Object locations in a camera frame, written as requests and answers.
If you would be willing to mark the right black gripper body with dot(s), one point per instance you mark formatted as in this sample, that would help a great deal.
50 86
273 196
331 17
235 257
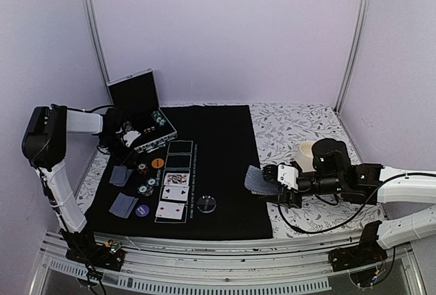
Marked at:
329 185

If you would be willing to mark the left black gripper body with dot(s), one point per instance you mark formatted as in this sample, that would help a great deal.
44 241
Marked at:
112 143

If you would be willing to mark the aluminium poker chip case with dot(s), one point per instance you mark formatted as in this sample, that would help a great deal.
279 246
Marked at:
136 97

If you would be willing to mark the green white poker chip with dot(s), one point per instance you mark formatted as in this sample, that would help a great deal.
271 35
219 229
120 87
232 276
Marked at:
151 182
145 190

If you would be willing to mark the face-up queen card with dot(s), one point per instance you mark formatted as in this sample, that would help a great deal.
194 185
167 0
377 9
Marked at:
176 179

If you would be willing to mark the blue playing card deck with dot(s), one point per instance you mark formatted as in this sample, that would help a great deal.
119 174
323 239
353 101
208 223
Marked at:
256 184

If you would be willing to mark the face-up clubs card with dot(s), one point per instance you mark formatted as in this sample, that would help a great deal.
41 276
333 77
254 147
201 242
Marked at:
175 193

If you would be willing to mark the face-up diamond card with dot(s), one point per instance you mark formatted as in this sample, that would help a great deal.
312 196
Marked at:
170 210

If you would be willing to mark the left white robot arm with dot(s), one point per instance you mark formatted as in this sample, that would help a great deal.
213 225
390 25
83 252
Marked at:
44 145

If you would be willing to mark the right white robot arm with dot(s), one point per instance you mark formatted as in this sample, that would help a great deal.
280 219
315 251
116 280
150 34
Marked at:
405 196

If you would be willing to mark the left chip stack in case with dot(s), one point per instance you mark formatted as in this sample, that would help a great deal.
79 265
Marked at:
127 126

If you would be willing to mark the cream white cup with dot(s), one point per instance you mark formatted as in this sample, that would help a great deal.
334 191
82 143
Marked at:
304 156

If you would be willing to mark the red dice row in case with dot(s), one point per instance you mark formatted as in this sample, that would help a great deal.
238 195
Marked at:
149 130

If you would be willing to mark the orange big blind button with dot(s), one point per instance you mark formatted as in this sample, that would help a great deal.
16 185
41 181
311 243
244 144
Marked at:
158 163

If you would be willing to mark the green chip stack in case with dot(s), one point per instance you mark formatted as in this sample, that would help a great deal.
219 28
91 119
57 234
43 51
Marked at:
159 118

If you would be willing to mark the purple small blind button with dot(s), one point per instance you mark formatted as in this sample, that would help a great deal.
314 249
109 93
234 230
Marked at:
142 210

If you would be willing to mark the black poker mat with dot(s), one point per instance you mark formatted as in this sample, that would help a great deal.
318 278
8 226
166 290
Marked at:
216 145

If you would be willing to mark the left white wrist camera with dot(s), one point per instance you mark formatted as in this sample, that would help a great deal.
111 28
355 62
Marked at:
129 137

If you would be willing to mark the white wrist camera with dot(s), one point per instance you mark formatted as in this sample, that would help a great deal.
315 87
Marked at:
283 175
129 137

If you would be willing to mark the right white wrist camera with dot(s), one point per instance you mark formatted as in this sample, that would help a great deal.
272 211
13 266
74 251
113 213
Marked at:
283 175

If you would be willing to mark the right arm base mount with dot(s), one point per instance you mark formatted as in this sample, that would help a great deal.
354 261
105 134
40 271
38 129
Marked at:
366 252

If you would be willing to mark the aluminium front rail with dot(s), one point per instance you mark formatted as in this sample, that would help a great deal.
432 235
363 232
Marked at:
272 266

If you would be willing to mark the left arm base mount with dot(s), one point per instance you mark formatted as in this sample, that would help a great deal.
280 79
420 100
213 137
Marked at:
83 248

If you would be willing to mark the left aluminium frame post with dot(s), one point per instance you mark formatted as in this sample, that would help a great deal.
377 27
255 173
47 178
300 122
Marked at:
95 39

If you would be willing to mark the aluminium frame post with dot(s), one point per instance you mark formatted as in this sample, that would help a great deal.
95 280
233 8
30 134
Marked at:
95 39
363 8

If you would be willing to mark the right aluminium frame post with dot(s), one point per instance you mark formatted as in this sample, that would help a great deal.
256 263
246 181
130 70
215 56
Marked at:
363 8

